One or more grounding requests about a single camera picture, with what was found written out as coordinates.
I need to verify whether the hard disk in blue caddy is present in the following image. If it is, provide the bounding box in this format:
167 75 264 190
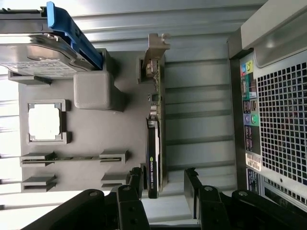
0 1 104 79

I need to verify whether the open black PC case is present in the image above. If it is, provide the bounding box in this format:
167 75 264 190
227 31 307 214

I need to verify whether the silver CPU chip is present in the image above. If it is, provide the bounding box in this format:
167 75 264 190
28 103 60 140

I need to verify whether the grey parts rack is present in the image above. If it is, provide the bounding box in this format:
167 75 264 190
8 49 168 201

